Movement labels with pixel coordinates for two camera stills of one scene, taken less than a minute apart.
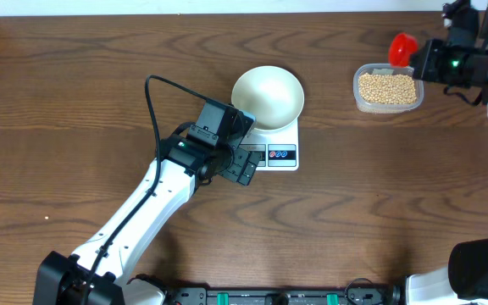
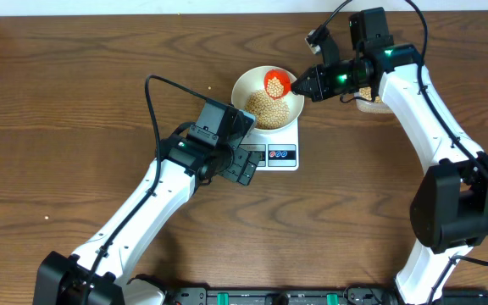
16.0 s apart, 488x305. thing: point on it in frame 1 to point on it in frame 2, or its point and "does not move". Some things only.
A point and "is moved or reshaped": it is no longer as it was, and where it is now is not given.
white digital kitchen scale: (280, 149) does not move
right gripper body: (442, 64) to (335, 80)
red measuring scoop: (401, 47) is moved or reshaped
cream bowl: (272, 94) does not move
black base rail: (285, 296) does not move
